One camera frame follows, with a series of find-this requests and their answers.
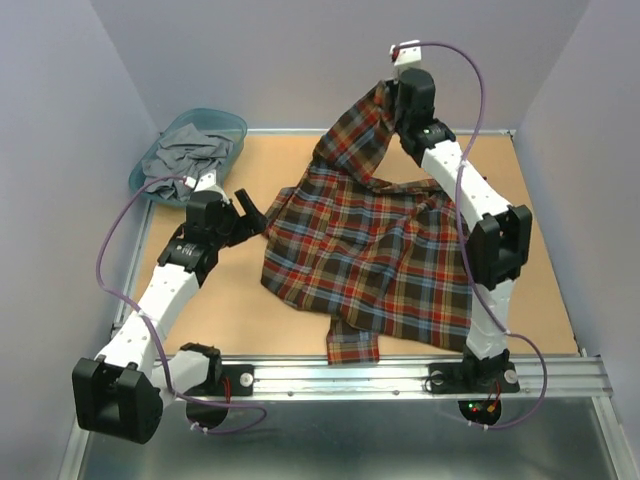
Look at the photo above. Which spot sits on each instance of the grey long sleeve shirt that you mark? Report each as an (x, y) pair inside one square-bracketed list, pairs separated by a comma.
[(185, 151)]

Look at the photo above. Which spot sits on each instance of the teal plastic basket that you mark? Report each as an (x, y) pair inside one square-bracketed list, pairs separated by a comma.
[(205, 120)]

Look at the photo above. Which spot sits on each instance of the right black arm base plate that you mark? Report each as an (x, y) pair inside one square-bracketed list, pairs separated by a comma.
[(453, 378)]

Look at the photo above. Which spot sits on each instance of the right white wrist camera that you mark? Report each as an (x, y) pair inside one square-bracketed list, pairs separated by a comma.
[(404, 56)]

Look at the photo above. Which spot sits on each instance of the plaid long sleeve shirt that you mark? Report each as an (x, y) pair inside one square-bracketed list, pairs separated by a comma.
[(379, 258)]

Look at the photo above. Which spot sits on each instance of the aluminium front rail frame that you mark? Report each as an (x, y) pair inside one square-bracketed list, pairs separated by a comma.
[(307, 419)]

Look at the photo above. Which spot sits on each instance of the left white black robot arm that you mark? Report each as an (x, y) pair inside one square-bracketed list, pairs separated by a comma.
[(123, 391)]

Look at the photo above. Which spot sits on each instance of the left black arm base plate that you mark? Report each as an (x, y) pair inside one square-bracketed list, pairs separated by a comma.
[(234, 380)]

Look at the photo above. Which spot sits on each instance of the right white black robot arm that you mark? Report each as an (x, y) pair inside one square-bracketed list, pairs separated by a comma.
[(496, 241)]

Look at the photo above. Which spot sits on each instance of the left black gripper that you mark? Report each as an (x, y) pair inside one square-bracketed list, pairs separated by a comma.
[(253, 222)]

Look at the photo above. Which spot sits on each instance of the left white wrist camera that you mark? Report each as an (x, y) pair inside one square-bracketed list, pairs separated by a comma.
[(206, 182)]

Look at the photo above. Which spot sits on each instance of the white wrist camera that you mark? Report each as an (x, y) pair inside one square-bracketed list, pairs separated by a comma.
[(206, 182), (404, 56)]

